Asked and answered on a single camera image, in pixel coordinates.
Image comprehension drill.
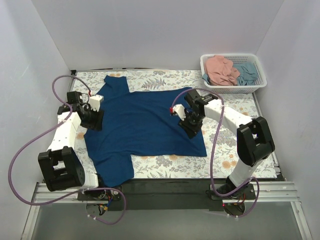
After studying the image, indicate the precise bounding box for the floral table mat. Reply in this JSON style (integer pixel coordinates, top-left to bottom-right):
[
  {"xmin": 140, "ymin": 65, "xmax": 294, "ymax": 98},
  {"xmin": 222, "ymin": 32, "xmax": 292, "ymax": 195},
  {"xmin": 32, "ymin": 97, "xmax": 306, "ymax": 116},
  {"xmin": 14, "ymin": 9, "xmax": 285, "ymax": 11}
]
[{"xmin": 69, "ymin": 69, "xmax": 277, "ymax": 179}]

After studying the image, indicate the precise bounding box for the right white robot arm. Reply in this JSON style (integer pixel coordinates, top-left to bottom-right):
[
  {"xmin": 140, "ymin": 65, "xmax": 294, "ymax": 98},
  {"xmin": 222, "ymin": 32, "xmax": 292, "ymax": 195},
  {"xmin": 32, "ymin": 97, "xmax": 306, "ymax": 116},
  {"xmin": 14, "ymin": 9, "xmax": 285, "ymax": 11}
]
[{"xmin": 170, "ymin": 88, "xmax": 275, "ymax": 199}]

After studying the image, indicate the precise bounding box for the pink t shirt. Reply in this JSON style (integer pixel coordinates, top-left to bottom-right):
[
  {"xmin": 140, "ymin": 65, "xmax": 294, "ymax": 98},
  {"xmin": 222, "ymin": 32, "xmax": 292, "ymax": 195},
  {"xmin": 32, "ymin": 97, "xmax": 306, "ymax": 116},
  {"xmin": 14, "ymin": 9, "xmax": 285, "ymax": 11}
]
[{"xmin": 204, "ymin": 55, "xmax": 240, "ymax": 86}]

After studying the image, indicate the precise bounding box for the white plastic basket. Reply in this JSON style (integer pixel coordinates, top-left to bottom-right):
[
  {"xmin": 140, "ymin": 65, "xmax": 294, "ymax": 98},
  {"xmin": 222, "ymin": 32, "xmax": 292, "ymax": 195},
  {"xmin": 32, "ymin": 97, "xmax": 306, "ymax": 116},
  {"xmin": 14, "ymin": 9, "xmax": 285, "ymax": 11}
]
[{"xmin": 200, "ymin": 53, "xmax": 267, "ymax": 94}]

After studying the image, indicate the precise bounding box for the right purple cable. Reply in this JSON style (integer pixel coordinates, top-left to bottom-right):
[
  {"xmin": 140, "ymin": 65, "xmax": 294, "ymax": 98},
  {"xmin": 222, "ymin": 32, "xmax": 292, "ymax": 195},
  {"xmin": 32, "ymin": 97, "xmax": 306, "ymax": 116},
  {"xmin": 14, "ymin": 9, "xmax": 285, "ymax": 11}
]
[{"xmin": 171, "ymin": 87, "xmax": 260, "ymax": 219}]

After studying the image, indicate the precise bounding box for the dark blue t shirt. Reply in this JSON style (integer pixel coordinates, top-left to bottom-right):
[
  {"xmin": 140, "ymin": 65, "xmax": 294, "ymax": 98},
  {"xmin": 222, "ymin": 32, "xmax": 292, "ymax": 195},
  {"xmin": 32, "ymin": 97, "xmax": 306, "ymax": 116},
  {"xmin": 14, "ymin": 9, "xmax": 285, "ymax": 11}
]
[{"xmin": 84, "ymin": 75, "xmax": 207, "ymax": 187}]

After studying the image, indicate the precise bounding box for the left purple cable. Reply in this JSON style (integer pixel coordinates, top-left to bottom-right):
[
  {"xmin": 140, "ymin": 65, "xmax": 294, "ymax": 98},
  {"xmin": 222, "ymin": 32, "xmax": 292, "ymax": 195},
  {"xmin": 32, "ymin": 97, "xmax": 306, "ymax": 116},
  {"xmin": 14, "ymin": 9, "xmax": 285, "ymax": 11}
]
[{"xmin": 7, "ymin": 75, "xmax": 127, "ymax": 225}]

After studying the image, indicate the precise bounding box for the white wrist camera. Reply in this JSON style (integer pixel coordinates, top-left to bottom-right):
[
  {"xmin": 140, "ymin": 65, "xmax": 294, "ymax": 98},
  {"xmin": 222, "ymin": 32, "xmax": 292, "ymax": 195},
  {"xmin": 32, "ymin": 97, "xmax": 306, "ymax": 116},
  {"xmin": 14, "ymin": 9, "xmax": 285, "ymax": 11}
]
[
  {"xmin": 169, "ymin": 104, "xmax": 186, "ymax": 121},
  {"xmin": 87, "ymin": 94, "xmax": 104, "ymax": 112}
]

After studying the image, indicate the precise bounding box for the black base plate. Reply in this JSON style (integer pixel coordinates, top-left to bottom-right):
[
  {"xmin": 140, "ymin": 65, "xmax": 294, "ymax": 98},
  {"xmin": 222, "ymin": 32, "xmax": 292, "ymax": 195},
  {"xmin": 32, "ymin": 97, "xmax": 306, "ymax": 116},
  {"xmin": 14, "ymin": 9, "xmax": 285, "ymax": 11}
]
[{"xmin": 77, "ymin": 177, "xmax": 256, "ymax": 211}]

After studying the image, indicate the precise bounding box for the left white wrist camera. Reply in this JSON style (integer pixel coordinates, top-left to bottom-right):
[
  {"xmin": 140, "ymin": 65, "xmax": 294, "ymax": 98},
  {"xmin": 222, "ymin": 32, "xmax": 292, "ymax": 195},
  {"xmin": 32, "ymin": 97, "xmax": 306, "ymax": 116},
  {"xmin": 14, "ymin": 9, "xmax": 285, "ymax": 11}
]
[{"xmin": 87, "ymin": 94, "xmax": 104, "ymax": 112}]

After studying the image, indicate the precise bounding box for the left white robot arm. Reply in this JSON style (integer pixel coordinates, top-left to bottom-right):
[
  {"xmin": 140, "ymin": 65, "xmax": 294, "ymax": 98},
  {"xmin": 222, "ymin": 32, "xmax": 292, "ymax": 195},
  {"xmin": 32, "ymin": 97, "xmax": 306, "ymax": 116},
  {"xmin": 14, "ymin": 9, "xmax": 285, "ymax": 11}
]
[{"xmin": 38, "ymin": 91, "xmax": 107, "ymax": 200}]

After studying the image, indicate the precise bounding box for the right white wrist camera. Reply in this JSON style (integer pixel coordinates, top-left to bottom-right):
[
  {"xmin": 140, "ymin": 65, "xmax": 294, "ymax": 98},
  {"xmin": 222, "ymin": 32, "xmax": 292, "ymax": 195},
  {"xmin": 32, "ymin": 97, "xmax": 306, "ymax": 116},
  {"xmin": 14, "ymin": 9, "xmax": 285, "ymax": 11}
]
[{"xmin": 169, "ymin": 104, "xmax": 186, "ymax": 121}]

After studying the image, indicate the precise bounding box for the light blue t shirt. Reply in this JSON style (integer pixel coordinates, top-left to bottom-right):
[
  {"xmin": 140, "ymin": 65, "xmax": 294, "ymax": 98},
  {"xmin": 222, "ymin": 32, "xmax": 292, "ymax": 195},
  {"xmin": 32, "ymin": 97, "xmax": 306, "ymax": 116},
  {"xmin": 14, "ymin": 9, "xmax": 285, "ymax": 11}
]
[{"xmin": 233, "ymin": 62, "xmax": 258, "ymax": 86}]

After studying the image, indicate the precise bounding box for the purple cable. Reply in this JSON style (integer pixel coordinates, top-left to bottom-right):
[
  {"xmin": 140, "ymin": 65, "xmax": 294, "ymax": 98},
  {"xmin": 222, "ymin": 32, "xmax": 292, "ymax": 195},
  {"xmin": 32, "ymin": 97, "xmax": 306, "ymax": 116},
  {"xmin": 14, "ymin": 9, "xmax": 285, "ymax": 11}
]
[
  {"xmin": 171, "ymin": 87, "xmax": 260, "ymax": 219},
  {"xmin": 7, "ymin": 75, "xmax": 127, "ymax": 225}
]

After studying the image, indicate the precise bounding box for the aluminium rail frame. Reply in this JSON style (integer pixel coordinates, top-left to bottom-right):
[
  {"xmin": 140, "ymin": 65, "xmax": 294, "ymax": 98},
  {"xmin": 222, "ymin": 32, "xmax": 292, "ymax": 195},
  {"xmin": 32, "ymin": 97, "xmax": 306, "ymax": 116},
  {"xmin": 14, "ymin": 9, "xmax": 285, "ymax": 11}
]
[{"xmin": 32, "ymin": 181, "xmax": 312, "ymax": 240}]

